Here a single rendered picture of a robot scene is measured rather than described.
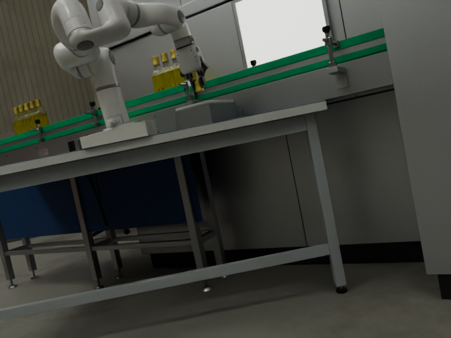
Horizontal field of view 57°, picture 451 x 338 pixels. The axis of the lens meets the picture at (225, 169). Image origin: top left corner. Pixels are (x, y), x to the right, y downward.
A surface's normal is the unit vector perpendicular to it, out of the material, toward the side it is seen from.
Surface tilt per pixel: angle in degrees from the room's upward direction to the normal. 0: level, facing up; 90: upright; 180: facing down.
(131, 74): 90
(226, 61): 90
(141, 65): 90
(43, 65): 90
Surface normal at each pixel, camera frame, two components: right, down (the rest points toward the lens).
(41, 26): 0.01, 0.06
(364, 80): -0.49, 0.15
